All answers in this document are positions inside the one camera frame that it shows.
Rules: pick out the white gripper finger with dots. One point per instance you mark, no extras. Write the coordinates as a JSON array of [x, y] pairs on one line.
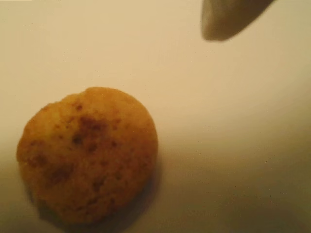
[[223, 19]]

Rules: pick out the round mini cookie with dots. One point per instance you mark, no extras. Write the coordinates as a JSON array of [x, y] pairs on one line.
[[87, 157]]

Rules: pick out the white paper sheet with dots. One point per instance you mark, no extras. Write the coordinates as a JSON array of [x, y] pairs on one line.
[[218, 121]]

